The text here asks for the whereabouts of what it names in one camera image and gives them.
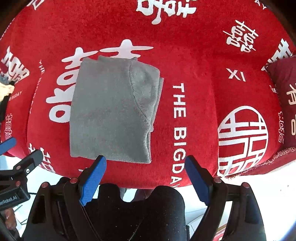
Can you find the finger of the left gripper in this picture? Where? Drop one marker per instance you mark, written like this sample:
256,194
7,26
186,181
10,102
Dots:
7,145
28,163

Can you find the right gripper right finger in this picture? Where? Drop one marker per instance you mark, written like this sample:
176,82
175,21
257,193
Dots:
245,220

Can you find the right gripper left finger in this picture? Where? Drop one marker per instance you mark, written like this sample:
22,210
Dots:
58,211

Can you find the grey fleece garment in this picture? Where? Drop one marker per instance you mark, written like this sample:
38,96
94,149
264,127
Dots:
113,109

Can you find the colourful clothes pile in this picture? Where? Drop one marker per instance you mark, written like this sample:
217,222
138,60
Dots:
7,88

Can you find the dark red printed pillow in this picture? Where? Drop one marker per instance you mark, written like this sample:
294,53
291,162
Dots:
282,73

